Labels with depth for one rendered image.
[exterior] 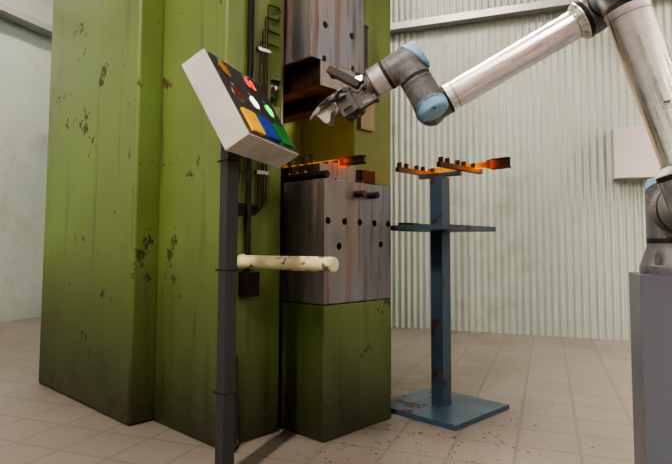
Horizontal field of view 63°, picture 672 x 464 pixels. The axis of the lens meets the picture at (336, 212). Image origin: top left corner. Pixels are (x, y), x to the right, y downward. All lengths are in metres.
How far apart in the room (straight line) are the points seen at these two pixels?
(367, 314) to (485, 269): 2.58
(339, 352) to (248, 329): 0.33
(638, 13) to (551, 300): 3.21
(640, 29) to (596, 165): 3.04
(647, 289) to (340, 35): 1.37
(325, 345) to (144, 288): 0.75
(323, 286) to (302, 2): 1.05
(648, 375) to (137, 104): 1.93
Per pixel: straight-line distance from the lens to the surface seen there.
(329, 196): 1.95
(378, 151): 2.50
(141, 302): 2.25
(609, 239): 4.59
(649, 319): 1.70
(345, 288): 2.01
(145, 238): 2.24
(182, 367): 2.13
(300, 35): 2.15
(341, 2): 2.28
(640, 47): 1.63
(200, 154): 2.04
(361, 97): 1.63
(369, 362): 2.15
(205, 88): 1.53
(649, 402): 1.73
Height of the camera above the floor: 0.67
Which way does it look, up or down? 4 degrees up
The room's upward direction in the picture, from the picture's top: straight up
